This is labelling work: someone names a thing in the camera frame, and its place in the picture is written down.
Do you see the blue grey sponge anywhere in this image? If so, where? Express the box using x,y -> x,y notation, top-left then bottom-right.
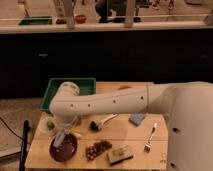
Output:
129,113 -> 145,126

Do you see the bunch of dark grapes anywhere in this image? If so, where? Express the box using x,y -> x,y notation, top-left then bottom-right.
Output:
85,140 -> 112,161

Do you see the far red bowl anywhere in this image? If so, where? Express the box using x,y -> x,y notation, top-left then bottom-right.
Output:
75,15 -> 86,24

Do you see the black dish brush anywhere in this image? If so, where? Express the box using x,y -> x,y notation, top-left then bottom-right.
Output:
90,114 -> 116,131

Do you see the white cup with green item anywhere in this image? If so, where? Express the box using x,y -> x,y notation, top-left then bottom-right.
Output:
39,117 -> 56,136

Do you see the silver fork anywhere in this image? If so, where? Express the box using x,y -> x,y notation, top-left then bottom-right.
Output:
144,122 -> 157,153

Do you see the orange bowl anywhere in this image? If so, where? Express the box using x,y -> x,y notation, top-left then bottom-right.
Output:
118,85 -> 132,90

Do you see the person in background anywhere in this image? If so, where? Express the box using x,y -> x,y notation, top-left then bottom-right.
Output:
94,0 -> 142,24

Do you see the green plastic tray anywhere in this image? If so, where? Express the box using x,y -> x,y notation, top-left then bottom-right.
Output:
40,78 -> 96,113

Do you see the far green tray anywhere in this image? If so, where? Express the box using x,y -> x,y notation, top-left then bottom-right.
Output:
19,16 -> 52,25

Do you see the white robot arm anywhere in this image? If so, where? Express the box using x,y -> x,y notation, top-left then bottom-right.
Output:
49,82 -> 213,171

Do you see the black stand post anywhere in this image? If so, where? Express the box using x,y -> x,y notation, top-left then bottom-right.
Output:
19,120 -> 30,171

